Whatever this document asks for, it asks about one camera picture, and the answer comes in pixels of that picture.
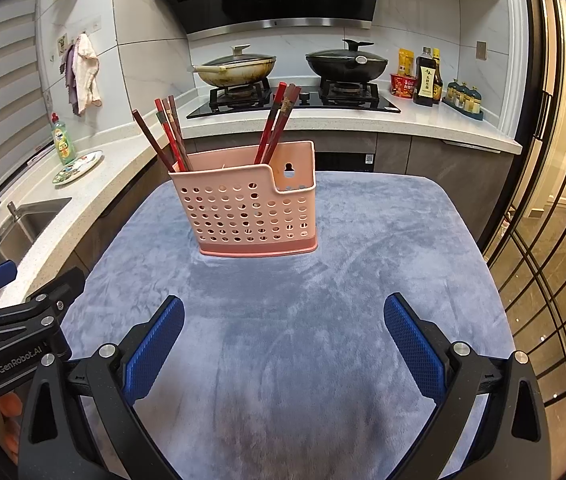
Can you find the green dish soap bottle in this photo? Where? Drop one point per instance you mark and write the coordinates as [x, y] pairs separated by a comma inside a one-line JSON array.
[[64, 145]]

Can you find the black wok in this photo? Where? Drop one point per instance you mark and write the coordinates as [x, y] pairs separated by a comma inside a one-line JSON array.
[[345, 71]]

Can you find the black built-in appliance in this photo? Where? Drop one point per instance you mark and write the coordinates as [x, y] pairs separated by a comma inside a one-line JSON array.
[[343, 161]]

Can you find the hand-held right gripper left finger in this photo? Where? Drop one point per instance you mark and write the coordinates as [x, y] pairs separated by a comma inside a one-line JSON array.
[[155, 345]]

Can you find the floral plate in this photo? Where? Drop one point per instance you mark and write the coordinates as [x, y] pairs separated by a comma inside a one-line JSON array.
[[78, 167]]

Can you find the pink perforated chopstick holder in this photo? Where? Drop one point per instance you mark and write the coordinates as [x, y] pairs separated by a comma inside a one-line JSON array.
[[243, 210]]

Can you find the spice jar set with tray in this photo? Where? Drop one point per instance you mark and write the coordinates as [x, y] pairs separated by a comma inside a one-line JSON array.
[[463, 102]]

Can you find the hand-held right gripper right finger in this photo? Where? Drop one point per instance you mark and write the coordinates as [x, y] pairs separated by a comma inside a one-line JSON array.
[[413, 345]]

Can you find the large dark sauce bottle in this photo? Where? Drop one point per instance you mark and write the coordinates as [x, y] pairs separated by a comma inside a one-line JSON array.
[[424, 85]]

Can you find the patterned wall hook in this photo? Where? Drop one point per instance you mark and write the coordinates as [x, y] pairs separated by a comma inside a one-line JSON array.
[[62, 44]]

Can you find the black wok lid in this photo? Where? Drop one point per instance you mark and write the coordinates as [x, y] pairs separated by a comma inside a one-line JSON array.
[[345, 54]]

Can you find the red instant noodle cup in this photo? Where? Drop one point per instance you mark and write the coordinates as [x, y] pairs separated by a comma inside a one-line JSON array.
[[403, 86]]

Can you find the purple hanging cloth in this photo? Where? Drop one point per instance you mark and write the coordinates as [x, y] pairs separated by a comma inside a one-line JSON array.
[[70, 80]]

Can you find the glass wok lid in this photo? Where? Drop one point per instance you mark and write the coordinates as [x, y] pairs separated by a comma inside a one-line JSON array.
[[238, 59]]

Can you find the grey base cabinet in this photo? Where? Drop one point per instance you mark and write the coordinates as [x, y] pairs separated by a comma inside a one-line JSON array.
[[443, 160]]

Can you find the grey-blue fleece blanket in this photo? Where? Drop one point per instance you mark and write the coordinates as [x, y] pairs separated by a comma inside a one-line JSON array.
[[283, 310]]

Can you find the glass sliding door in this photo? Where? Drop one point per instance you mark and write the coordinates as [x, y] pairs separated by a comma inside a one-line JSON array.
[[553, 210]]

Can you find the white pink hanging cloth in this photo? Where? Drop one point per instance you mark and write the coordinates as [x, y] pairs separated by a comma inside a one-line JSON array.
[[87, 70]]

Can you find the yellow seasoning packet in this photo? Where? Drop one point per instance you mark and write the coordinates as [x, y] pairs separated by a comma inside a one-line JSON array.
[[405, 62]]

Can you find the black gas stove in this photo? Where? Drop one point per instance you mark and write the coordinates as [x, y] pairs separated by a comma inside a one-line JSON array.
[[313, 105]]

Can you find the steel sink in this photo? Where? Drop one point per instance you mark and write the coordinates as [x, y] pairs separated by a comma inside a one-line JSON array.
[[28, 222]]

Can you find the dark red chopstick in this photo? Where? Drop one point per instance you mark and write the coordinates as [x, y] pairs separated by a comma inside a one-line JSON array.
[[150, 137]]

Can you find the grey wall socket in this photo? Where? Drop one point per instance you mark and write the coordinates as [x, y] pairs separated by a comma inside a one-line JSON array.
[[481, 50]]

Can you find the beige wok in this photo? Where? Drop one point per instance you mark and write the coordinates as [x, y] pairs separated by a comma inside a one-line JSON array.
[[235, 76]]

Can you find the white window blinds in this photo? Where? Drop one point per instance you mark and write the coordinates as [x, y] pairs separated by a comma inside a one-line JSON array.
[[3, 85]]

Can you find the small dark sauce bottle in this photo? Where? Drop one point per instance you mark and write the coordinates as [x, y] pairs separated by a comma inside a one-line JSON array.
[[438, 80]]

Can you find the person's left hand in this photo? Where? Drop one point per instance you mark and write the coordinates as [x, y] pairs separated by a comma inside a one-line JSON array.
[[10, 407]]

